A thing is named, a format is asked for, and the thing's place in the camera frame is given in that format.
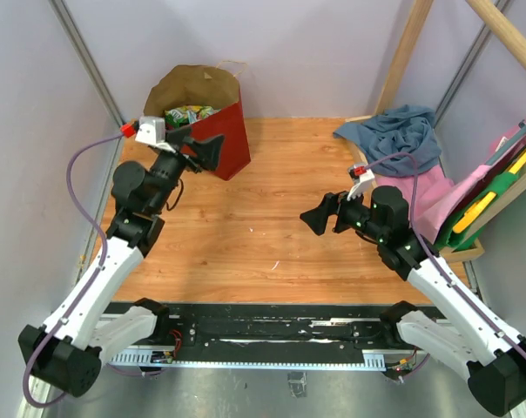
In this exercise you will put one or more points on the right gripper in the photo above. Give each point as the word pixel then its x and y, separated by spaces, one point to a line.
pixel 317 218

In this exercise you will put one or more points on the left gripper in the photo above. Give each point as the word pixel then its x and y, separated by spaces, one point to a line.
pixel 207 154

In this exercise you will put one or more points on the teal candy packet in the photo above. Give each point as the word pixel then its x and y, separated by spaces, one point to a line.
pixel 200 112

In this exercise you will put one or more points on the red brown paper bag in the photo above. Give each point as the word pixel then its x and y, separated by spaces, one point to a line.
pixel 207 86

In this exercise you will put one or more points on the pink shirt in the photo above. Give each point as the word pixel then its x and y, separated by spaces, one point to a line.
pixel 438 197

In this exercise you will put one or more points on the yellow clothes hanger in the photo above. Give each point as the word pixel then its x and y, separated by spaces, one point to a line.
pixel 480 205

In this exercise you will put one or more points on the green Fox's candy packet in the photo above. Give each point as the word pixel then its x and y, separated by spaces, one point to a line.
pixel 180 116

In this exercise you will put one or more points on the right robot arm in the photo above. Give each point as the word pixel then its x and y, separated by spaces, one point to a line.
pixel 484 350

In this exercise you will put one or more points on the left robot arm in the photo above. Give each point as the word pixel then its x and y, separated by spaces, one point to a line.
pixel 69 349

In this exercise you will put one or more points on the blue grey shirt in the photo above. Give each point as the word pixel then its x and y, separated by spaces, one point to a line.
pixel 400 139

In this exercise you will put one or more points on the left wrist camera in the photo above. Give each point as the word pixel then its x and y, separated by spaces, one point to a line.
pixel 151 131

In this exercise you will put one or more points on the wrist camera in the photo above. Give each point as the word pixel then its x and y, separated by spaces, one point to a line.
pixel 362 177
pixel 151 131

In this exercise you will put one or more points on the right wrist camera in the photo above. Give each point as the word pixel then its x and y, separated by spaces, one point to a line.
pixel 362 177

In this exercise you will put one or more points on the white cable duct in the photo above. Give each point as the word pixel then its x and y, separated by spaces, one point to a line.
pixel 297 357

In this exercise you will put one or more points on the aluminium corner post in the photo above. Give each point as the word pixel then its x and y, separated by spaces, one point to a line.
pixel 65 18

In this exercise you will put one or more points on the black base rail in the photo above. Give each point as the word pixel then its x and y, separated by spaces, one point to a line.
pixel 358 326

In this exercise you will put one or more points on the wooden clothes rack frame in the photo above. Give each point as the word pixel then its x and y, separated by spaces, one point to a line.
pixel 489 102

